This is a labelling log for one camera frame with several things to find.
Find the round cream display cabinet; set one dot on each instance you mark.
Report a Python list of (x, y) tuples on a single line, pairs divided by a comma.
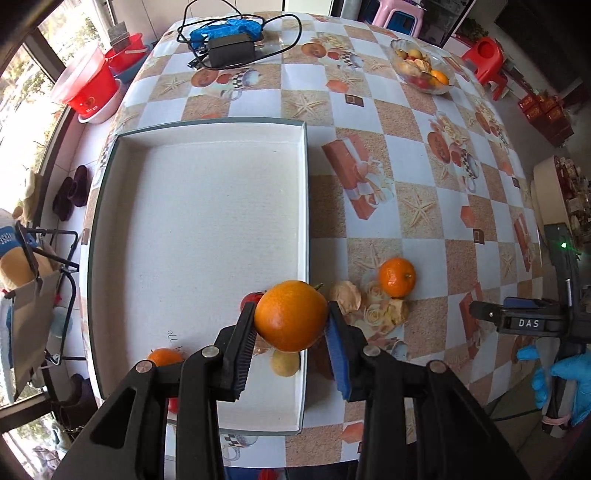
[(547, 198)]

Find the green potted plant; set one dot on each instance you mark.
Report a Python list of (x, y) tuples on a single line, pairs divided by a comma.
[(471, 30)]

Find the clear glass fruit bowl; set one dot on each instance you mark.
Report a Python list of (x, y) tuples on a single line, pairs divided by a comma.
[(401, 48)]

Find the grey bristle brush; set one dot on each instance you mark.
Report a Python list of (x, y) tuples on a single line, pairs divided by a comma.
[(119, 34)]

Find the shallow green white box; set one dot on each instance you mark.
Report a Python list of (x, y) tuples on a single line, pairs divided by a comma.
[(207, 221)]

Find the blue white bag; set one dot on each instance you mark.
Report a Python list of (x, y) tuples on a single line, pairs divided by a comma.
[(7, 235)]

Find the small mandarin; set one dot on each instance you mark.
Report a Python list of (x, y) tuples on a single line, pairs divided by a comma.
[(397, 277)]

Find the red plastic child chair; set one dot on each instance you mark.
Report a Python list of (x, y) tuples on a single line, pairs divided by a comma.
[(485, 57)]

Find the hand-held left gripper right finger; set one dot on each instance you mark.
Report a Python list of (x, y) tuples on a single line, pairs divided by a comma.
[(339, 364)]

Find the dark purple slipper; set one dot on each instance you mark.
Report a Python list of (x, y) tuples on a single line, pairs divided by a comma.
[(62, 201), (79, 184)]

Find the stack of red gift boxes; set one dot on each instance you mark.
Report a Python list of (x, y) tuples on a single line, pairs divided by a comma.
[(545, 115)]

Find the red plastic basin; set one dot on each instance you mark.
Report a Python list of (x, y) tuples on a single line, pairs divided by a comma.
[(129, 57)]

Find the pale yellow pear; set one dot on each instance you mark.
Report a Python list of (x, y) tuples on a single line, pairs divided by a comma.
[(409, 67), (285, 363)]

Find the assorted packaged goods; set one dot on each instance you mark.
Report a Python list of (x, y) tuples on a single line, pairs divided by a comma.
[(575, 184)]

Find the white plastic basin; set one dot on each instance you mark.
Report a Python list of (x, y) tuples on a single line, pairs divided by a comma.
[(113, 104)]

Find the person's right hand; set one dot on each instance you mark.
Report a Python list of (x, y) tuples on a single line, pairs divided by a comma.
[(579, 383)]

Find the red bucket with clear lid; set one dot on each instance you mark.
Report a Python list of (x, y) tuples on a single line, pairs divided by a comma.
[(92, 92)]

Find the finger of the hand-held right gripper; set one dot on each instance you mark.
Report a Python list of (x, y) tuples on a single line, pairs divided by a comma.
[(489, 311), (521, 302)]

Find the large orange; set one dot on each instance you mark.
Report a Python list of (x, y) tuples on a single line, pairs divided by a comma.
[(291, 316)]

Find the brown paper bag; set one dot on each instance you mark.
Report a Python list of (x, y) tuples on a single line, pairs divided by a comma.
[(32, 323)]

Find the blue crumpled glove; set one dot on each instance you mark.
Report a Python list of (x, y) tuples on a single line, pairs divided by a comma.
[(221, 28)]

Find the blue plastic stool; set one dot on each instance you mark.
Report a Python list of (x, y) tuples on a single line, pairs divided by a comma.
[(401, 21)]

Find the pink plastic stool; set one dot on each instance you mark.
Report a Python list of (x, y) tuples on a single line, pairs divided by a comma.
[(383, 11)]

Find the black power adapter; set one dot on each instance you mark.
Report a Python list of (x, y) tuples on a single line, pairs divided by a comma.
[(231, 51)]

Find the dark boot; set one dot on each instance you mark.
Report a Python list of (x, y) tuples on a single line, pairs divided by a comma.
[(76, 401)]

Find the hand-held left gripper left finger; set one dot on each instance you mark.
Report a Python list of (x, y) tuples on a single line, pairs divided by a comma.
[(242, 355)]

